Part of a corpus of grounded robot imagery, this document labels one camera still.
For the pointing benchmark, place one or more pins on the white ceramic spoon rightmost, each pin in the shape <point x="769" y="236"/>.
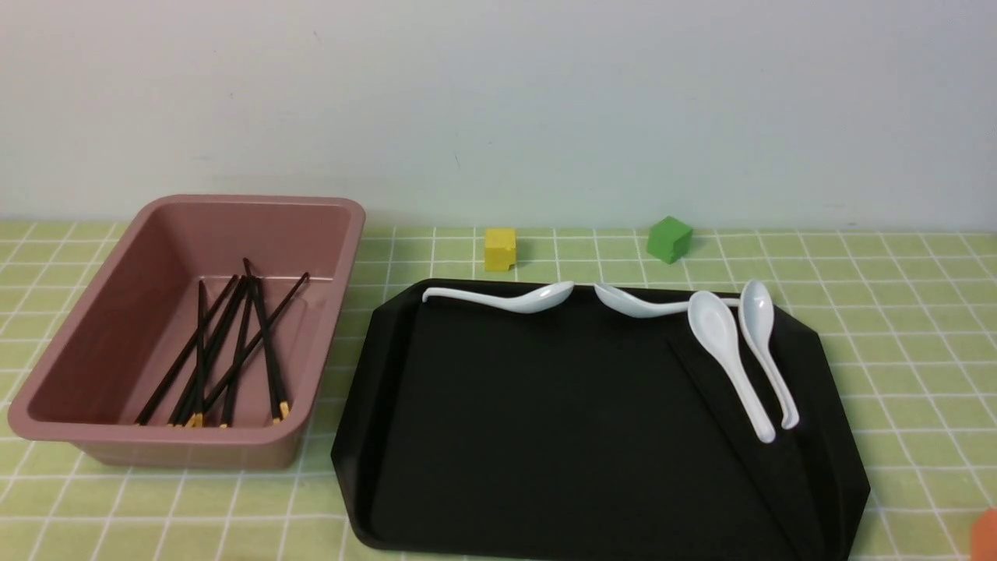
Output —
<point x="756" y="315"/>

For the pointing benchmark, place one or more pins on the white ceramic spoon far left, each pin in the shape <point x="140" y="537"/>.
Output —
<point x="544" y="298"/>

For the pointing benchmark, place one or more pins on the black chopstick in bin slanted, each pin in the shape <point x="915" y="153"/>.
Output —
<point x="253" y="341"/>

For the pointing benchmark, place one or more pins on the black chopstick in bin leftmost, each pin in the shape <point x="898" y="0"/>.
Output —
<point x="172" y="372"/>

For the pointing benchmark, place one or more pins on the pink rectangular plastic bin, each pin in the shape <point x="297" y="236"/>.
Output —
<point x="127" y="328"/>

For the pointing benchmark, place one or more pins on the green checkered tablecloth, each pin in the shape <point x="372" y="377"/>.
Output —
<point x="908" y="321"/>

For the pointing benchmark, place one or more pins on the orange object at edge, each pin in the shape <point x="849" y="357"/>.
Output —
<point x="983" y="540"/>

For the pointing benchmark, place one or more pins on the black chopstick gold band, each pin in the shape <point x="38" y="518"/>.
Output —
<point x="278" y="398"/>
<point x="196" y="394"/>

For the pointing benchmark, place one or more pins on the black plastic serving tray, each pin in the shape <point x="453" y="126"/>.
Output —
<point x="570" y="434"/>

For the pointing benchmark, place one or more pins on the green wooden cube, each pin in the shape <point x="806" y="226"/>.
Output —
<point x="669" y="240"/>

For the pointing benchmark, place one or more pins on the white ceramic spoon large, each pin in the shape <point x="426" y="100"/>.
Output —
<point x="713" y="325"/>

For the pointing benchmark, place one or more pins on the white ceramic spoon centre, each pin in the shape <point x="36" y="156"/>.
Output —
<point x="629" y="305"/>

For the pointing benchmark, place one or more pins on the yellow wooden block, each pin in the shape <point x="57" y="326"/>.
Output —
<point x="500" y="249"/>

